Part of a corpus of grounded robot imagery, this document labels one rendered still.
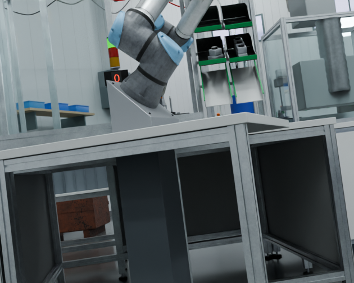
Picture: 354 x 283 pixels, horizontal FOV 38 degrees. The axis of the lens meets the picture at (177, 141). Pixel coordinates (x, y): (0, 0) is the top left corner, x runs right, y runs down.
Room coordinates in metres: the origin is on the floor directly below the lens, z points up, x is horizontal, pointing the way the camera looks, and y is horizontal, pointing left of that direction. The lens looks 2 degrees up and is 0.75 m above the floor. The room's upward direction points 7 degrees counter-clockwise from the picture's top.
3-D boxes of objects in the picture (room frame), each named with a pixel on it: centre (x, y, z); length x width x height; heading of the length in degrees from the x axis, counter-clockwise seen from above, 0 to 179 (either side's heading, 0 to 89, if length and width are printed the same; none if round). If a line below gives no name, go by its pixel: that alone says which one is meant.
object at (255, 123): (1.86, 0.10, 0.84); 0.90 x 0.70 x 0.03; 69
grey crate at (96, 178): (4.43, 0.90, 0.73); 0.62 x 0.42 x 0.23; 96
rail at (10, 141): (2.27, 0.32, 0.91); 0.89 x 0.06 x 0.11; 96
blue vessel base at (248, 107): (3.32, -0.45, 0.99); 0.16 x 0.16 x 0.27
